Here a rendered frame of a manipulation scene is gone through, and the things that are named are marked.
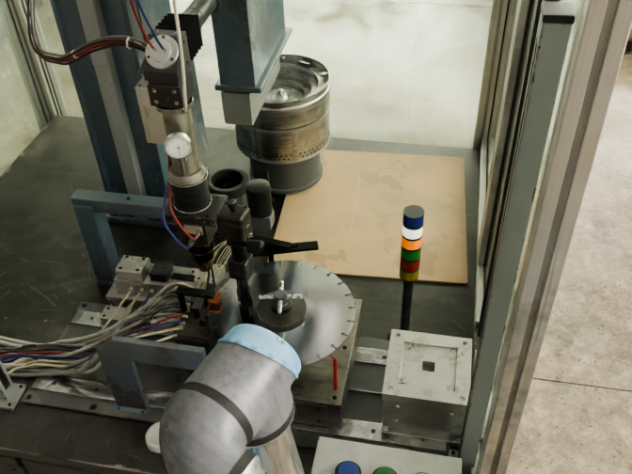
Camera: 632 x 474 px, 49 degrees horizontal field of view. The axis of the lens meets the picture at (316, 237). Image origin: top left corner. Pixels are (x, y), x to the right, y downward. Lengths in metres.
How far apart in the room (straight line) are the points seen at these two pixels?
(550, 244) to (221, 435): 0.48
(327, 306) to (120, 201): 0.59
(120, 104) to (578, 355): 1.88
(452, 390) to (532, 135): 0.71
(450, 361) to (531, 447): 1.04
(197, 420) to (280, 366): 0.14
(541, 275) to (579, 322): 1.99
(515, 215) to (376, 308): 0.88
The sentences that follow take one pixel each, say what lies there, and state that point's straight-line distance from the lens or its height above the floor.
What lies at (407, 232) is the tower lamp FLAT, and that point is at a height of 1.11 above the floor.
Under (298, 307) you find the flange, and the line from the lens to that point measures 1.56.
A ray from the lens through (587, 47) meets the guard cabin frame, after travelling 0.78.
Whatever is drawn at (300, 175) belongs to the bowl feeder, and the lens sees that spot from 2.17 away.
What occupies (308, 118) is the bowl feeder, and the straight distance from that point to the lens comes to 2.03.
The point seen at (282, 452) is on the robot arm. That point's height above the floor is 1.21.
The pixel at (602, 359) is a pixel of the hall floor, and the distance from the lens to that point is 2.86.
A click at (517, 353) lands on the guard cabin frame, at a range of 1.07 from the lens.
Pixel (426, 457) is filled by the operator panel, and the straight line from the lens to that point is 1.41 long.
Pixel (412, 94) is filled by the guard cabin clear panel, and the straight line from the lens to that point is 2.40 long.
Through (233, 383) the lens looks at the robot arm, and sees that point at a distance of 0.90.
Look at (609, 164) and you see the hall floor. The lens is 3.86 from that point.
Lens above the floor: 2.10
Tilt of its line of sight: 41 degrees down
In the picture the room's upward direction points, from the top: 3 degrees counter-clockwise
